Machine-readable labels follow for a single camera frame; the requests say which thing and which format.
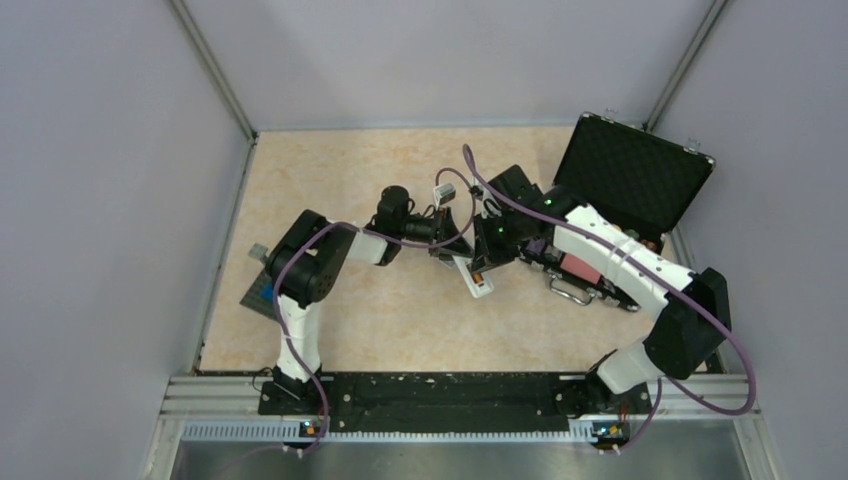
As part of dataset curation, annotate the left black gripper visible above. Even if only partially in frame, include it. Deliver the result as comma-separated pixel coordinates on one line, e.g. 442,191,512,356
396,206,475,262

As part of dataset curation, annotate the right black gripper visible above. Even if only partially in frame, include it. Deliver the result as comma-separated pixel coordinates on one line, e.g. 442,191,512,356
472,210,527,275

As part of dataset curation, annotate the orange battery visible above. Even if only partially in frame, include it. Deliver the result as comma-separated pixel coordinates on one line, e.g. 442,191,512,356
469,265,486,287

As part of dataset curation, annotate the white remote control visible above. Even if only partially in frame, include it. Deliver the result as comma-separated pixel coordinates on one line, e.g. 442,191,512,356
453,256,494,299

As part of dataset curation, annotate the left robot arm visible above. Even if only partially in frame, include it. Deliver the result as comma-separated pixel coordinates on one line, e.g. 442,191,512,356
263,183,473,414

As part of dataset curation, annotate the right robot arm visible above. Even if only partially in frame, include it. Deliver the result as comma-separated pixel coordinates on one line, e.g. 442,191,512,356
480,181,732,412

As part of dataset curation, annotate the pink card box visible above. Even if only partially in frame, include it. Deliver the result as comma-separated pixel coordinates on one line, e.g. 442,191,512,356
560,254,602,284

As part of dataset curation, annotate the black aluminium case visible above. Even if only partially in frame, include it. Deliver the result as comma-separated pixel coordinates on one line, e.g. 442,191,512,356
520,112,715,312

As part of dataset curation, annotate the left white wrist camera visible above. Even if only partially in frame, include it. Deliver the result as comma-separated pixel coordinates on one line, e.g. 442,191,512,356
432,183,456,210

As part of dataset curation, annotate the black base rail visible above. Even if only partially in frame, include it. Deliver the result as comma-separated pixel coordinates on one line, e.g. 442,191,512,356
258,372,652,440

